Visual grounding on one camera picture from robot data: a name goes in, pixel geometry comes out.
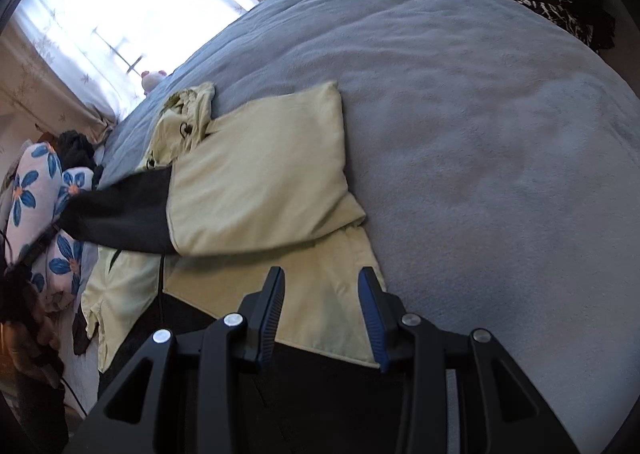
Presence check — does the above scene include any black cable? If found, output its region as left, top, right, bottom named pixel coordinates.
left=60, top=372, right=89, bottom=420

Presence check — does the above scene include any floral window curtain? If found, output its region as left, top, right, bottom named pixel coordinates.
left=0, top=0, right=417, bottom=136

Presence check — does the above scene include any blue floral rolled quilt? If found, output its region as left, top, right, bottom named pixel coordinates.
left=4, top=143, right=93, bottom=312

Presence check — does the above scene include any person's left hand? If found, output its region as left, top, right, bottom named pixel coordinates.
left=2, top=301, right=61, bottom=382

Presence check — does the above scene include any black clothes pile by quilt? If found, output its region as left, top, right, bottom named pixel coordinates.
left=54, top=130, right=104, bottom=188

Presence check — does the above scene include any pink white plush toy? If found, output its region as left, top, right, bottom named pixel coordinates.
left=141, top=70, right=167, bottom=96

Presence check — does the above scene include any yellow and black hooded jacket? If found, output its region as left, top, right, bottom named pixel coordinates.
left=62, top=81, right=376, bottom=387

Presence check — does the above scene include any grey bed blanket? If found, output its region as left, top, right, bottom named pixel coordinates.
left=101, top=0, right=639, bottom=453

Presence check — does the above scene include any black white patterned garment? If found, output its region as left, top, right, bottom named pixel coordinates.
left=513, top=0, right=616, bottom=53

